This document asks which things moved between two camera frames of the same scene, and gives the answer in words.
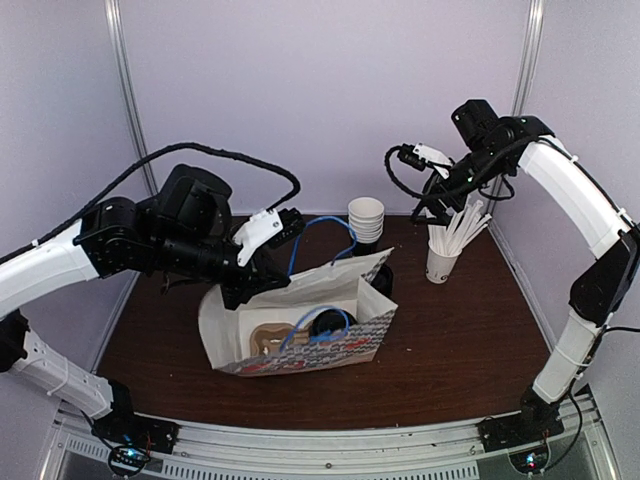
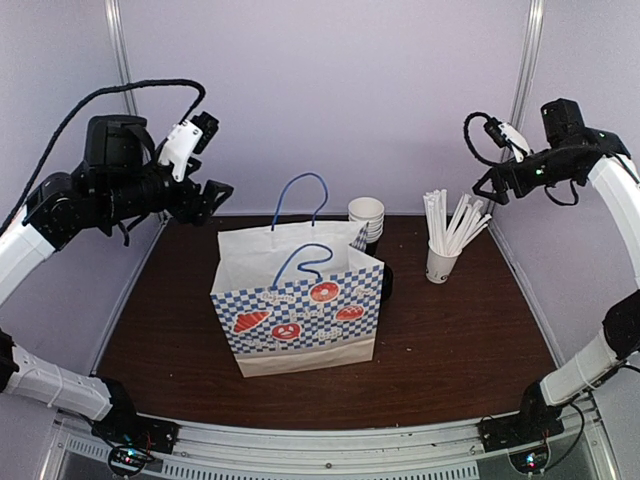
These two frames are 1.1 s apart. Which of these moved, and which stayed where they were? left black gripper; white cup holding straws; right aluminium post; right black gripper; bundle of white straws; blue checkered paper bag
Moved: left black gripper; blue checkered paper bag; right black gripper
Stayed: bundle of white straws; right aluminium post; white cup holding straws
